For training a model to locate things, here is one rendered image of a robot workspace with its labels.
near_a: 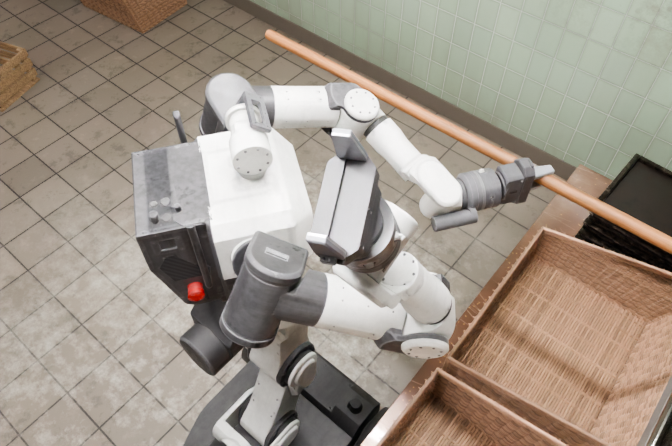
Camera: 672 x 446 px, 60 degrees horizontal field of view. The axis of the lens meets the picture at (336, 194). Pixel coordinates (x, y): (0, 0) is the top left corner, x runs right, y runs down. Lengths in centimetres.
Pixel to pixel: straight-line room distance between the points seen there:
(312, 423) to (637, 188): 129
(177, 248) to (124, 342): 153
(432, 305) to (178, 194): 47
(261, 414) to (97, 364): 85
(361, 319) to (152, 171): 45
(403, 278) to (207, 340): 57
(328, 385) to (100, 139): 185
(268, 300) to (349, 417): 120
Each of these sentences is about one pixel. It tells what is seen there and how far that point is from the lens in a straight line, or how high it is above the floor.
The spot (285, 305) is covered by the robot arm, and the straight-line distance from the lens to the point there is 92.
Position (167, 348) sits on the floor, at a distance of 248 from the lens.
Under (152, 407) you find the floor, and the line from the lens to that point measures 240.
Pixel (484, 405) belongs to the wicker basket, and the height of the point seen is 74.
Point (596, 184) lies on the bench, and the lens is 229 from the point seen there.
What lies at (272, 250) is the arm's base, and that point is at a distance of 93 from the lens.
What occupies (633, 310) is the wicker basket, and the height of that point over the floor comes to 61.
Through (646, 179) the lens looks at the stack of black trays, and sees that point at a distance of 205.
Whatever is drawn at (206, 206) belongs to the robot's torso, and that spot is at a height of 140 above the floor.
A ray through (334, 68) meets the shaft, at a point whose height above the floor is 120.
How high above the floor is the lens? 217
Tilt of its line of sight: 50 degrees down
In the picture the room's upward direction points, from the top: straight up
